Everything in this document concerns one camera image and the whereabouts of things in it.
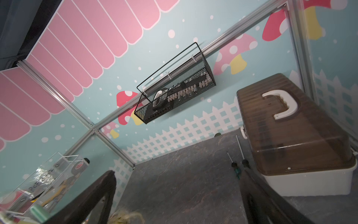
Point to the black tape roll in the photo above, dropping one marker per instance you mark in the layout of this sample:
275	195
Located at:
80	166

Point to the black mesh wall basket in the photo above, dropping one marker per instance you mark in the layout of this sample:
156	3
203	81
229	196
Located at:
178	81

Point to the green handle screwdriver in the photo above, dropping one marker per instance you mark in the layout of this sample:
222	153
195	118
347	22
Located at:
235	166

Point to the white wire wall basket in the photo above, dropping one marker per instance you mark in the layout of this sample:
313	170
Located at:
46	187

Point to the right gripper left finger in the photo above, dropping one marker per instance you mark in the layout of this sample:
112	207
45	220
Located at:
94	203

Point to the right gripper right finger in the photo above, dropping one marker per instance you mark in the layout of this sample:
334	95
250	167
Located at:
265	206

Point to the socket wrench set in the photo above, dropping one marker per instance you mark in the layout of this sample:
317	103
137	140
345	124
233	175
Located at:
184	89

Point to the brown lid storage box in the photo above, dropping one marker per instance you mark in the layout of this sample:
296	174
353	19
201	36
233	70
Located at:
296	146

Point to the black handle screwdriver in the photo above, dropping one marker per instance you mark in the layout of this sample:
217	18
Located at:
244	162

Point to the green clothespin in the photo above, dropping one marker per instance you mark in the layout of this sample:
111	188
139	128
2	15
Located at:
40	213

